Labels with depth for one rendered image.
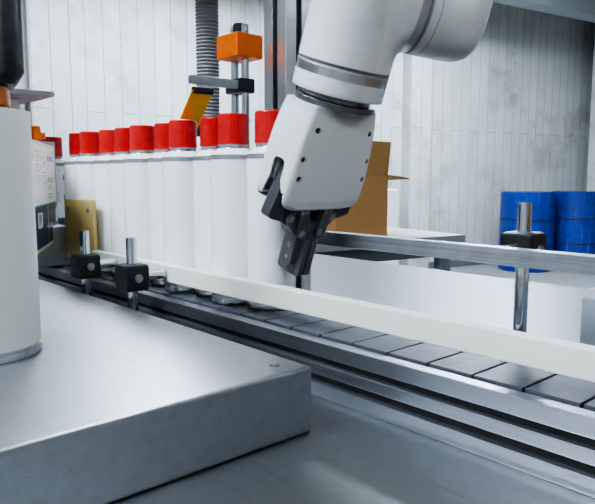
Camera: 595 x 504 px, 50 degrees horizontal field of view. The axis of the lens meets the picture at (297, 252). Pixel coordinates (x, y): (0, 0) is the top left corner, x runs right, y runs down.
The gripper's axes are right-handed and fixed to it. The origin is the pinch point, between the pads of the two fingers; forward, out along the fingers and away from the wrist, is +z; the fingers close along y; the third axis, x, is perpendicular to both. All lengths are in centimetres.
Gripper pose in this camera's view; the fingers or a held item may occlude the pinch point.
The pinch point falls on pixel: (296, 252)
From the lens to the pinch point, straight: 63.4
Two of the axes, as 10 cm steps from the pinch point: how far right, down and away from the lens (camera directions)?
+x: 6.3, 4.2, -6.6
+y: -7.4, 0.8, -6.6
